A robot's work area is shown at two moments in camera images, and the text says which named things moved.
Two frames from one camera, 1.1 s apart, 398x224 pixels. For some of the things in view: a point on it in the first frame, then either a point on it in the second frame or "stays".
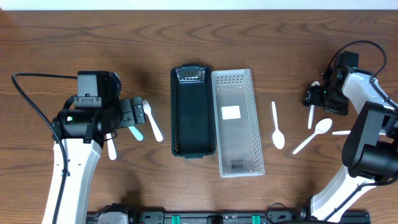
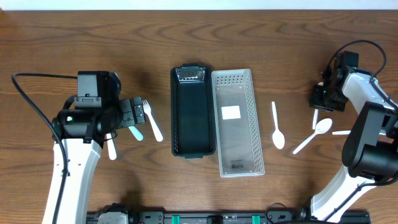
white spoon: (312, 107) → (315, 115)
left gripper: (127, 113) stays
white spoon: (278, 137) stays
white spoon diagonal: (323, 126) stays
